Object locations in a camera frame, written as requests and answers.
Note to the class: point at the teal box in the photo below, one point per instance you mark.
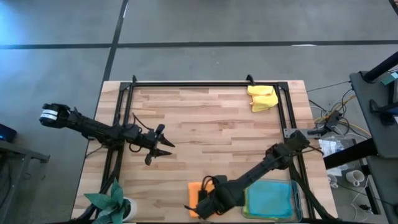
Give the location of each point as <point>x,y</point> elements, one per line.
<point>388,78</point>

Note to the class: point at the grey metal mounting plate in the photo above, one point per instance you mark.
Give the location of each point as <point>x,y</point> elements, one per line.
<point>287,133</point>

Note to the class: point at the black metal table frame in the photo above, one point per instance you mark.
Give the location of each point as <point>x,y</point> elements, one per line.
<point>202,84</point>

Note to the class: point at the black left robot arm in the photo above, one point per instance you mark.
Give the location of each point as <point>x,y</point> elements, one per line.
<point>93,129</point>

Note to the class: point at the white mug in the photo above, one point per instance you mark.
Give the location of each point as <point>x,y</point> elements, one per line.
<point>354,177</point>

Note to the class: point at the potted green plant white pot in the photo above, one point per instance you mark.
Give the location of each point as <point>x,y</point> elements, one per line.
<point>107,202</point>

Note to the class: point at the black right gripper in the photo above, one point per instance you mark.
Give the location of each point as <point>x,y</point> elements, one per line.
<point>213,199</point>

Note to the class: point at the blue microfiber towel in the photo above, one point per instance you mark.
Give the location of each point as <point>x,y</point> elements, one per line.
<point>270,199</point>

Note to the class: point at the black device with blue light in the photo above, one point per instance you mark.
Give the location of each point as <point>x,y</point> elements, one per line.
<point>6,133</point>

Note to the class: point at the orange microfiber towel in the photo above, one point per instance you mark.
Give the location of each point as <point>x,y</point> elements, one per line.
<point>194,194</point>

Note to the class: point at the black desk crossbar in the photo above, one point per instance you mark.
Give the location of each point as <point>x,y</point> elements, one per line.
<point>348,154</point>

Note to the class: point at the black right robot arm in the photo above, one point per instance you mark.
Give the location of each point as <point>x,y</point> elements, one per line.
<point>264,165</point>

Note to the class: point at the black frame clamp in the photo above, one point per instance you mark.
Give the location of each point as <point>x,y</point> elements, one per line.
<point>249,79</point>
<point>134,78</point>

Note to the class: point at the dark grey cart frame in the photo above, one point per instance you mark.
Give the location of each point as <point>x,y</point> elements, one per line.
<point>40,158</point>

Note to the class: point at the black pole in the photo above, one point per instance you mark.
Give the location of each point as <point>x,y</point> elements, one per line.
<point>382,67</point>

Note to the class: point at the clear plastic container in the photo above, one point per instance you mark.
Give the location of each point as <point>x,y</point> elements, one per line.
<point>299,199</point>

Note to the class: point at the yellow microfiber towel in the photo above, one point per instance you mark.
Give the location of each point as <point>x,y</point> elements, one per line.
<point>262,98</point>

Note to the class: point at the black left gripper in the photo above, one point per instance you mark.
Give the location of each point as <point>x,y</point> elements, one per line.
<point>147,138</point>

